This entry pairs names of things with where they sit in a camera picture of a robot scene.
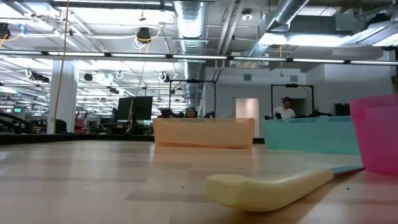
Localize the yellow cable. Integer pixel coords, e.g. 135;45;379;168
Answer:
52;0;71;135

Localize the black equipment box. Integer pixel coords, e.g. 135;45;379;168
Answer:
333;103;348;118

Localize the red chair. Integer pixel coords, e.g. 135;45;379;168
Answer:
73;119;88;134

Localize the person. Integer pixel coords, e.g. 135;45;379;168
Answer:
184;106;199;119
272;96;296;121

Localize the white building column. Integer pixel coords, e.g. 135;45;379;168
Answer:
46;60;78;135

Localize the black station frame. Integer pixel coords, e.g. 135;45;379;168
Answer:
270;83;315;119
169;79;218;119

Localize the silver slanted air duct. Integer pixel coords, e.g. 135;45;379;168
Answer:
239;0;312;70

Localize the long light bar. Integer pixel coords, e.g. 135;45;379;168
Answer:
0;50;398;66

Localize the orange translucent plastic bin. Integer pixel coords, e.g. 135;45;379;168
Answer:
152;117;256;149

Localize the silver round air duct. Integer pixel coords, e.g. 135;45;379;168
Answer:
172;0;210;110

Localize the white door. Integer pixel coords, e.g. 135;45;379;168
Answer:
235;98;260;138

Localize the black ceiling device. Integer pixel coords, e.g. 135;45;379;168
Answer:
0;22;12;40

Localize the black ceiling dome camera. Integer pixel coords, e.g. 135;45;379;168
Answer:
136;27;152;44

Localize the teal translucent plastic bin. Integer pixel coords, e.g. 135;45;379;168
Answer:
261;116;361;156

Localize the black computer monitor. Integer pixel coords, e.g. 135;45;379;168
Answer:
116;95;154;122

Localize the pink translucent plastic bin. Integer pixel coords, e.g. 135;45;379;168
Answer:
349;95;398;177

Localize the cream handled knife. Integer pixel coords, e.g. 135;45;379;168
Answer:
205;165;364;213

